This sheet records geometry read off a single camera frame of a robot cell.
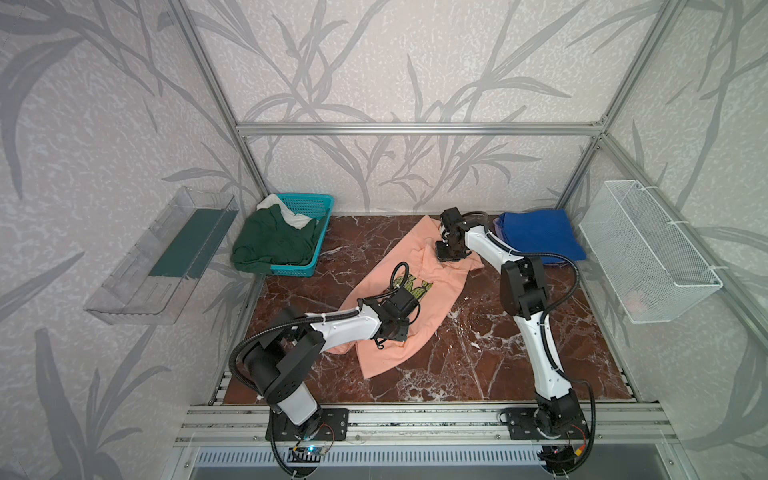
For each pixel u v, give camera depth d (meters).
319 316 0.50
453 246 0.91
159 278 0.66
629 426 0.75
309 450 0.71
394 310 0.70
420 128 0.94
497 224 1.16
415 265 1.05
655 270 0.64
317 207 1.16
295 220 1.19
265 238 1.05
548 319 0.65
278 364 0.44
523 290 0.64
